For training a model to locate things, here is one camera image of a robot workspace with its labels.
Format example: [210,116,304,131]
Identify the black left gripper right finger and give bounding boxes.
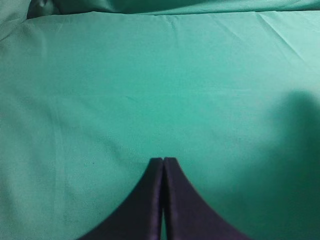
[162,157,249,240]

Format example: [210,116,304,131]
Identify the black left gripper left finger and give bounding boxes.
[80,158,163,240]

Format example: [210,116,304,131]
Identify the green cloth backdrop and cover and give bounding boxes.
[0,0,320,240]

